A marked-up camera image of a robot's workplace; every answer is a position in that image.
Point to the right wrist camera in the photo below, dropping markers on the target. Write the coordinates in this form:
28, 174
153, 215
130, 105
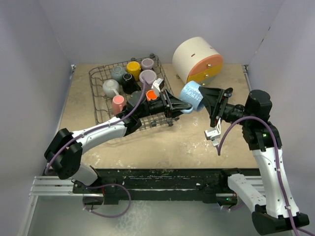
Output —
213, 134

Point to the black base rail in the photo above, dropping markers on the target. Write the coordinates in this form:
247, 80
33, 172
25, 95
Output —
203, 185

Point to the purple mug black handle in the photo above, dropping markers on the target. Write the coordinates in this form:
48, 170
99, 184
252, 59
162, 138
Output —
147, 64

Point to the yellow mug black handle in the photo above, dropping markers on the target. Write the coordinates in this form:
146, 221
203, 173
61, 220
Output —
134, 68

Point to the pink mug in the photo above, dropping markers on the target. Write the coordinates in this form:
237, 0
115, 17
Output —
118, 103

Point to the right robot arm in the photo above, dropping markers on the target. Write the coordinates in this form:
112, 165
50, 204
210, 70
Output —
276, 210

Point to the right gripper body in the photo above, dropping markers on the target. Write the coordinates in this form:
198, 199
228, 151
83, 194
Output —
226, 111

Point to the orange mug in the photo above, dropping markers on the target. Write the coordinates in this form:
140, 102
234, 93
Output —
150, 95

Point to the light blue mug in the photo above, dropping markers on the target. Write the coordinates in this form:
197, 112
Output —
191, 94

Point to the white mug black handle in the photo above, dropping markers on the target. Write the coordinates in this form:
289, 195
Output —
129, 84

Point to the lavender mug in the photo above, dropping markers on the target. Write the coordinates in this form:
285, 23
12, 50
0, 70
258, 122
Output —
148, 77

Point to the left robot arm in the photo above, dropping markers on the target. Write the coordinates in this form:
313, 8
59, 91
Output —
65, 151

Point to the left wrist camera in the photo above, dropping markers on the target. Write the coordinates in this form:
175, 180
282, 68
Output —
157, 86

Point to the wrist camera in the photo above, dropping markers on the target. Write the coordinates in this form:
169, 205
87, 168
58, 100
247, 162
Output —
213, 134
157, 86

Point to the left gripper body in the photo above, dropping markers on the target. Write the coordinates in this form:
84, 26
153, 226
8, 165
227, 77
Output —
168, 110

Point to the white round drawer cabinet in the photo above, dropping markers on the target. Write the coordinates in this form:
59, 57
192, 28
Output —
196, 60

